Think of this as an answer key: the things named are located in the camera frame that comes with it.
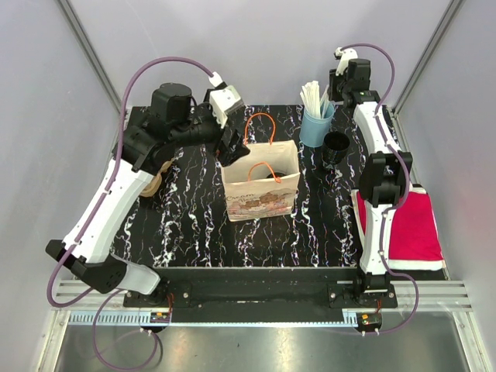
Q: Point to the black ribbed cup stack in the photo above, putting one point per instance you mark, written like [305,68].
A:
[334,148]

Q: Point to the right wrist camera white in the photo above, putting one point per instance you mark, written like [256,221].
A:
[344,55]

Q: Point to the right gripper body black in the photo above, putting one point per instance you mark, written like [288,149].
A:
[336,84]

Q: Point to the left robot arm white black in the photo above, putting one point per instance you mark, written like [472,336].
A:
[153,134]

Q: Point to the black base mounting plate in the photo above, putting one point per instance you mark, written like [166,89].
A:
[247,296]

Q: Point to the light blue cup holder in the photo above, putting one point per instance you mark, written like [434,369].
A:
[313,130]

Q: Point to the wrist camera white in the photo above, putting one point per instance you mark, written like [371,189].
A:
[224,99]
[344,55]

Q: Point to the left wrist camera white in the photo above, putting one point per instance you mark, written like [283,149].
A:
[224,99]

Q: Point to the cardboard cup carrier left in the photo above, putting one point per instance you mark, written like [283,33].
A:
[151,189]

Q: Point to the black plastic cup lid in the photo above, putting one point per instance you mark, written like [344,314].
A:
[277,176]

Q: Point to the brown paper takeout bag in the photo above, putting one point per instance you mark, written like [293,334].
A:
[248,194]

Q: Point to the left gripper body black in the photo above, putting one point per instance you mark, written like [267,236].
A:
[224,149]

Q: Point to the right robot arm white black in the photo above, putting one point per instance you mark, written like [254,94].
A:
[383,186]

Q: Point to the aluminium front rail frame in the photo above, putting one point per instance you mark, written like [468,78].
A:
[276,326]

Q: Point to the red folded cloth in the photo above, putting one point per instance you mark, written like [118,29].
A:
[414,242]

